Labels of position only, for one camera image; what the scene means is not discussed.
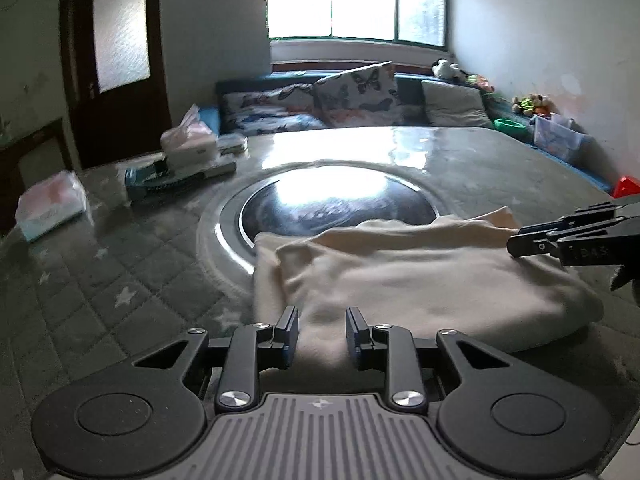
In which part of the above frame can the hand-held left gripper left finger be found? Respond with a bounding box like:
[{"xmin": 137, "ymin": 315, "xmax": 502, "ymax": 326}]
[{"xmin": 132, "ymin": 305, "xmax": 300, "ymax": 413}]

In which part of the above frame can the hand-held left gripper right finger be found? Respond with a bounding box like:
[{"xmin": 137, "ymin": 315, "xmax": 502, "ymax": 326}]
[{"xmin": 346, "ymin": 306, "xmax": 511, "ymax": 413}]

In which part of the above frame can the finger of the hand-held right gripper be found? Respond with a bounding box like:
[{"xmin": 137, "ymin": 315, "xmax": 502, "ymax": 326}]
[
  {"xmin": 506, "ymin": 227, "xmax": 565, "ymax": 259},
  {"xmin": 519, "ymin": 202, "xmax": 619, "ymax": 236}
]

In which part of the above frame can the cream sweatshirt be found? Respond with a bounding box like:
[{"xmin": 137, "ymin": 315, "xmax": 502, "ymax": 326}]
[{"xmin": 252, "ymin": 206, "xmax": 606, "ymax": 368}]

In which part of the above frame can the red plastic stool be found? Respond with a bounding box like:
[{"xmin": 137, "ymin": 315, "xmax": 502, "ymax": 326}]
[{"xmin": 612, "ymin": 176, "xmax": 640, "ymax": 200}]

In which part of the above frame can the clear plastic storage box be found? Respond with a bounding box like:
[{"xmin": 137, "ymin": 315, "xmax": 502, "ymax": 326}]
[{"xmin": 530, "ymin": 112, "xmax": 586, "ymax": 165}]

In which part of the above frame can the brown and green plush toy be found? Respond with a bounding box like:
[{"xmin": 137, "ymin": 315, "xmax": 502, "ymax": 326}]
[{"xmin": 512, "ymin": 94, "xmax": 551, "ymax": 116}]

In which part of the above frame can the glass turntable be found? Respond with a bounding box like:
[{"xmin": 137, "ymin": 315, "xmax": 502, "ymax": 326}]
[{"xmin": 197, "ymin": 160, "xmax": 446, "ymax": 276}]

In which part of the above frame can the grey cushion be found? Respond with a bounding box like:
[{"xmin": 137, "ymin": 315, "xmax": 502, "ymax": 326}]
[{"xmin": 421, "ymin": 80, "xmax": 493, "ymax": 128}]

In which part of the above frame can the flat white box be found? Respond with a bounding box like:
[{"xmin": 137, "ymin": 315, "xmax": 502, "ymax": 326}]
[{"xmin": 200, "ymin": 160, "xmax": 237, "ymax": 178}]

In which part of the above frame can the panda plush toy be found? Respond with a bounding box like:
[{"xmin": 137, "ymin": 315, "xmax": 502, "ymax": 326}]
[{"xmin": 431, "ymin": 59, "xmax": 466, "ymax": 81}]

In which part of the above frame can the blue sofa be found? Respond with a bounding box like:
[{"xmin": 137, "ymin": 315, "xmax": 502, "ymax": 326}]
[{"xmin": 215, "ymin": 70, "xmax": 616, "ymax": 193}]

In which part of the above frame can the white tissue box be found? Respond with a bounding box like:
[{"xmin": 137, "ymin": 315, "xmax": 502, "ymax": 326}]
[{"xmin": 160, "ymin": 105, "xmax": 221, "ymax": 171}]

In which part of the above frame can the butterfly print cushion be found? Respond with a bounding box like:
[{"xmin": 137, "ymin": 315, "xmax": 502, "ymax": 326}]
[
  {"xmin": 314, "ymin": 61, "xmax": 403, "ymax": 126},
  {"xmin": 220, "ymin": 85, "xmax": 326, "ymax": 136}
]

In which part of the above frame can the pink soft tissue packet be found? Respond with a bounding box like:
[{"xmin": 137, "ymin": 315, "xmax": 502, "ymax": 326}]
[{"xmin": 15, "ymin": 170, "xmax": 87, "ymax": 241}]

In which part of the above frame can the dark wooden door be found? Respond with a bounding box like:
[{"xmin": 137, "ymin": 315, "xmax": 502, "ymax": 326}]
[{"xmin": 60, "ymin": 0, "xmax": 173, "ymax": 171}]

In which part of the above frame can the green framed window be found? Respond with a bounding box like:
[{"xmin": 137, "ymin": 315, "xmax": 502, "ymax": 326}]
[{"xmin": 262, "ymin": 0, "xmax": 448, "ymax": 51}]

